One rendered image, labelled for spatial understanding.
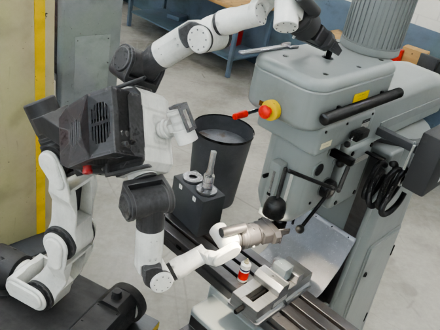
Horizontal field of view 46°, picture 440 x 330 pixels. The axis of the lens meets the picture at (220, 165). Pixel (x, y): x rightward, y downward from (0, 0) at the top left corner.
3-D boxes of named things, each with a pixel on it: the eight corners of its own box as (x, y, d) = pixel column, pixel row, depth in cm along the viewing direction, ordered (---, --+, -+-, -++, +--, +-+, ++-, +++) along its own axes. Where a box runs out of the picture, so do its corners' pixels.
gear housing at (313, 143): (313, 159, 155) (323, 129, 150) (254, 124, 168) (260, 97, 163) (369, 134, 177) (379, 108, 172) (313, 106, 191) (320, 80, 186)
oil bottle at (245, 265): (242, 284, 200) (247, 263, 195) (235, 278, 203) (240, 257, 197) (249, 280, 203) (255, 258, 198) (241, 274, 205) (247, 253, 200)
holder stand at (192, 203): (196, 238, 220) (203, 200, 210) (168, 209, 234) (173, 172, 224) (218, 230, 227) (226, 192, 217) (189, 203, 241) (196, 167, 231)
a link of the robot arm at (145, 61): (143, 34, 157) (114, 52, 165) (146, 60, 154) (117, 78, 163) (170, 45, 166) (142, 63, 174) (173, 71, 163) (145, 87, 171)
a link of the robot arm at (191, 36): (221, 6, 153) (169, 38, 166) (197, 8, 142) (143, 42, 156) (236, 42, 154) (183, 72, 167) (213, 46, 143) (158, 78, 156)
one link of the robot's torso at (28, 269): (4, 296, 219) (3, 274, 212) (38, 270, 235) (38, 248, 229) (42, 318, 213) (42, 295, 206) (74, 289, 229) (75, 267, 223)
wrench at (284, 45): (245, 56, 144) (245, 54, 144) (235, 52, 146) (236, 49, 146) (298, 48, 160) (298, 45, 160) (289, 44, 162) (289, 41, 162)
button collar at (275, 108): (274, 124, 147) (279, 105, 144) (258, 116, 150) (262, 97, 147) (278, 123, 148) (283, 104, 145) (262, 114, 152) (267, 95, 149)
